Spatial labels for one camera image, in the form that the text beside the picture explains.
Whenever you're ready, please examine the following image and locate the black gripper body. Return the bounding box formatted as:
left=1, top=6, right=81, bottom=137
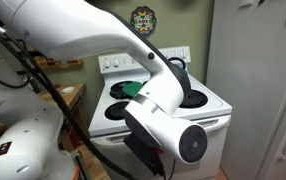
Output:
left=122, top=132, right=166, bottom=177

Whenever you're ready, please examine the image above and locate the small black coil burner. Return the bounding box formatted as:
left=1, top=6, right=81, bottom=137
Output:
left=104, top=101, right=131, bottom=121

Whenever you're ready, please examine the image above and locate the wooden robot platform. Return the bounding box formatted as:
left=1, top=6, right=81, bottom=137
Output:
left=71, top=143, right=112, bottom=180

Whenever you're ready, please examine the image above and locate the green cloth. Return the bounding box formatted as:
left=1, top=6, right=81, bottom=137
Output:
left=121, top=81, right=144, bottom=99

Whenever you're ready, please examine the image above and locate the black frying pan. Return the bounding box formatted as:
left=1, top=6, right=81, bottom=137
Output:
left=109, top=80, right=144, bottom=100

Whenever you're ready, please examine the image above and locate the large black coil burner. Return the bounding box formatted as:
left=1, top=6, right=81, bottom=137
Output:
left=178, top=88, right=209, bottom=109

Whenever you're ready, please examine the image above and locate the white electric stove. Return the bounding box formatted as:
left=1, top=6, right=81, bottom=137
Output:
left=87, top=45, right=233, bottom=180

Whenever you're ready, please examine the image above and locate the wooden side table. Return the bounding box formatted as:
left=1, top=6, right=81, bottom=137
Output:
left=0, top=82, right=87, bottom=138

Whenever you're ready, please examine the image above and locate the small white dish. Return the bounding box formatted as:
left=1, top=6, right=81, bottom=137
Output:
left=61, top=86, right=77, bottom=95

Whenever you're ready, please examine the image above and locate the white refrigerator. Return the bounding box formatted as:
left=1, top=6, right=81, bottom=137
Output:
left=205, top=0, right=286, bottom=180

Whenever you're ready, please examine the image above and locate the white paper note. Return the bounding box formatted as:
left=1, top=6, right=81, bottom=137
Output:
left=238, top=0, right=253, bottom=8

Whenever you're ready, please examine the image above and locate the blue kettle with black handle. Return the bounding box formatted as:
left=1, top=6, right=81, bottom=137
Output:
left=167, top=56, right=187, bottom=72

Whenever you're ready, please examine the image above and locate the black cable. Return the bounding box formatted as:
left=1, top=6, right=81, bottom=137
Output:
left=0, top=68, right=31, bottom=90
left=0, top=18, right=138, bottom=180

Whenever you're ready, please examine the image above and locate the wooden wall shelf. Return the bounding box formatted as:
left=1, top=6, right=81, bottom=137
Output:
left=32, top=54, right=84, bottom=70

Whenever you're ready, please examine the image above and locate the colourful decorative wall plate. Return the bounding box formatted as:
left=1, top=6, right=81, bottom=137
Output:
left=130, top=5, right=158, bottom=37

